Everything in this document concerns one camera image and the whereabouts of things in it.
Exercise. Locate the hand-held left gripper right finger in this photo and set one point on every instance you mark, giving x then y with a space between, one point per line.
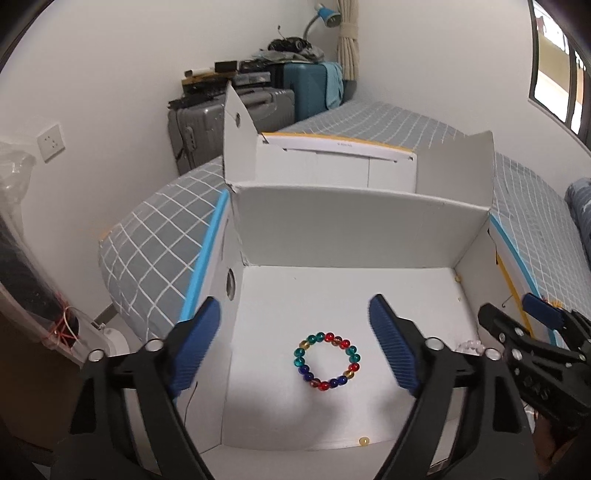
392 350

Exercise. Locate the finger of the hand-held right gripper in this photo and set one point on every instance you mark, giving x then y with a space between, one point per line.
540 309
501 323

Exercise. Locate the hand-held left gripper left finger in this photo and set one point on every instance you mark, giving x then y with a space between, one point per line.
196 346

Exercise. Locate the white cardboard box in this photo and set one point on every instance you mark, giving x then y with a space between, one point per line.
332 221

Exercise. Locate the person's right hand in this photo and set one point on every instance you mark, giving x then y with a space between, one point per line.
551 438

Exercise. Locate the white plastic appliance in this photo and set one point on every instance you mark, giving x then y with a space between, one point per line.
108 339

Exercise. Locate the yellow bead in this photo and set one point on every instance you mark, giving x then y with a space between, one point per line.
364 441

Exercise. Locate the grey checked bed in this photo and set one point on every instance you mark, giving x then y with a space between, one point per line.
152 240

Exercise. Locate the brown cardboard box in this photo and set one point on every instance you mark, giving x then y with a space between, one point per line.
32 392

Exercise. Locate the white box with yellow trim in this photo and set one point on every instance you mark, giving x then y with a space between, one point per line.
332 161

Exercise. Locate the grey suitcase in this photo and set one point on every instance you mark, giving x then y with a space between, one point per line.
203 129

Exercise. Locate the window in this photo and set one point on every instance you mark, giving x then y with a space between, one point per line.
561 78

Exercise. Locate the clear plastic bag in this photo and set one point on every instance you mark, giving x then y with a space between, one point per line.
14 175

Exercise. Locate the stack of black devices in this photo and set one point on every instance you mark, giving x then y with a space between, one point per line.
217 76

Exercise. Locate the light blue cloth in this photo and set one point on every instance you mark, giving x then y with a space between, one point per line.
333 85

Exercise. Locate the teal suitcase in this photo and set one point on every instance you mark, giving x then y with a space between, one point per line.
304 90

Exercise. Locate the grey crumpled cloth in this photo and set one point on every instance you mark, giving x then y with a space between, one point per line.
291 55

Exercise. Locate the beige curtain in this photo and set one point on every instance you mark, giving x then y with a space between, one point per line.
348 46

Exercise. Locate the black headphones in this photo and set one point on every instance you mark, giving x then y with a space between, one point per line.
291 45

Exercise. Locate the blue desk lamp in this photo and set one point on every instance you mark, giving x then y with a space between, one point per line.
330 16

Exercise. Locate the white wall socket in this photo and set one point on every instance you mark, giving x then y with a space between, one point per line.
51 142

